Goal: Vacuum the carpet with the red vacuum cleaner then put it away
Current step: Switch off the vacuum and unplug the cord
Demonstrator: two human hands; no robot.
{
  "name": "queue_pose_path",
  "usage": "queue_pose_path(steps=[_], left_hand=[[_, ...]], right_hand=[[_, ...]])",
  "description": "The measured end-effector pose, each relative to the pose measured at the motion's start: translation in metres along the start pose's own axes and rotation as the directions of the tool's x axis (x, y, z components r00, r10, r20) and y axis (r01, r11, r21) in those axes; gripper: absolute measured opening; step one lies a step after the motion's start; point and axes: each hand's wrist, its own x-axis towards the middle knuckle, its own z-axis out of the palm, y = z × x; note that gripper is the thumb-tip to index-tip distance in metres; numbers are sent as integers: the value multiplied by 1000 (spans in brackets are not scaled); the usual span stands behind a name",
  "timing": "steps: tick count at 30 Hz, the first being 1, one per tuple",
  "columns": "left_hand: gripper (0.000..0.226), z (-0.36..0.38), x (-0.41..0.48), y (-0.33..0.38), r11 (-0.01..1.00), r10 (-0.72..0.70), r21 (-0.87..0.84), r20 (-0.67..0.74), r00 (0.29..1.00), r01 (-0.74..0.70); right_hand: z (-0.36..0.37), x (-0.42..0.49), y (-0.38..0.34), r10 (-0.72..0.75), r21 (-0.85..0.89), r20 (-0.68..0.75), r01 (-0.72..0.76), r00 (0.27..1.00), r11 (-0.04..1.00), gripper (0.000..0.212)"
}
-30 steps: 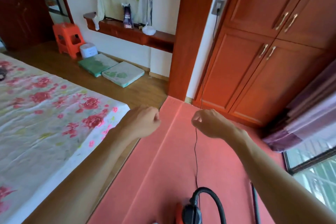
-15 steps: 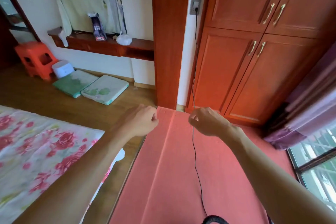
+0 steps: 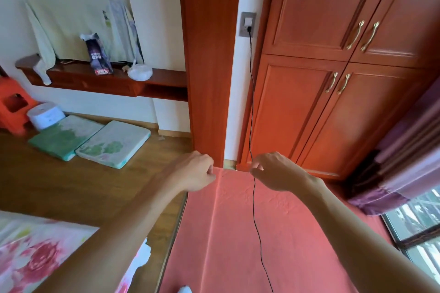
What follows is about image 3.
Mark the small white object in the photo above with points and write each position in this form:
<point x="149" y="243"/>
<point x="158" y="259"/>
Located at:
<point x="184" y="289"/>

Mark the person's right forearm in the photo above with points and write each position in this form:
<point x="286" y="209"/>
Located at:
<point x="364" y="241"/>

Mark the person's right fingers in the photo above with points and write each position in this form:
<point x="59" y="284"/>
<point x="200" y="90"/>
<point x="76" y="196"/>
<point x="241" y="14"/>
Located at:
<point x="257" y="166"/>

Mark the person's right hand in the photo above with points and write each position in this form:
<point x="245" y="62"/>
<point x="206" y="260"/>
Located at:
<point x="282" y="174"/>

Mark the person's left hand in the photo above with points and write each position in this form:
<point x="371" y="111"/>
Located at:
<point x="192" y="172"/>

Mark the floral pink bedsheet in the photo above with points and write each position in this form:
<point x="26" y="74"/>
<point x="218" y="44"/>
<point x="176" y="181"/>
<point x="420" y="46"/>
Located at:
<point x="31" y="255"/>

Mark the red-brown wooden wardrobe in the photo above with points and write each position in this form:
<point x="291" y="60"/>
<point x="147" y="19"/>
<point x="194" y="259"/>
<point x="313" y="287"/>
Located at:
<point x="309" y="114"/>

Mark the coral pink mattress cover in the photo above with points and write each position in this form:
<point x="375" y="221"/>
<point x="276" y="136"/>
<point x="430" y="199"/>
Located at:
<point x="223" y="234"/>

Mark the grey wall socket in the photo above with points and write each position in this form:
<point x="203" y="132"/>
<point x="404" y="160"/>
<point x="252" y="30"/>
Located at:
<point x="248" y="19"/>

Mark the white plastic bag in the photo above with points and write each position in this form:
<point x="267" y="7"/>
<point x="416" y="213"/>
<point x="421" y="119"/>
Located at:
<point x="139" y="72"/>

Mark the dark framed window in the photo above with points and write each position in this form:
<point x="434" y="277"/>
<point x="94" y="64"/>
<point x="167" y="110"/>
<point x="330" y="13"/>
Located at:
<point x="417" y="231"/>

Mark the red-brown wooden wall shelf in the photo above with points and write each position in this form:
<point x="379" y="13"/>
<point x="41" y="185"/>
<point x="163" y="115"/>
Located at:
<point x="103" y="81"/>

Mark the pale green towel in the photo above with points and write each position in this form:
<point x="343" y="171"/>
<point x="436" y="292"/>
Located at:
<point x="65" y="28"/>

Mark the person's left forearm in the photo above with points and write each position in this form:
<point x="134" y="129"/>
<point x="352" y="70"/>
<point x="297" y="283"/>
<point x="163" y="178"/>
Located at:
<point x="113" y="241"/>

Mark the white round appliance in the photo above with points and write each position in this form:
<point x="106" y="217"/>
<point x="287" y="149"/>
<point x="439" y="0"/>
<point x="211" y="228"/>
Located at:
<point x="44" y="116"/>

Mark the red plastic stool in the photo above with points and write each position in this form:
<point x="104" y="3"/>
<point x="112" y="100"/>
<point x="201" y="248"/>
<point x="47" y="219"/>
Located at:
<point x="13" y="107"/>

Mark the person's left fingers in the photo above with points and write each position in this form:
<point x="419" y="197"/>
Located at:
<point x="208" y="170"/>

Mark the black snack packet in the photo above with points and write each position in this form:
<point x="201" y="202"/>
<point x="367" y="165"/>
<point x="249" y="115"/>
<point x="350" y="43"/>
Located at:
<point x="97" y="56"/>

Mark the green white square cushion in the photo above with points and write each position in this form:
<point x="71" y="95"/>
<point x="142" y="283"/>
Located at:
<point x="63" y="136"/>
<point x="113" y="145"/>

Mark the purple curtain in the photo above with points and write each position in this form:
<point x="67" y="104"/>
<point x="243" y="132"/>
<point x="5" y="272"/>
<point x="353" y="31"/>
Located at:
<point x="402" y="162"/>

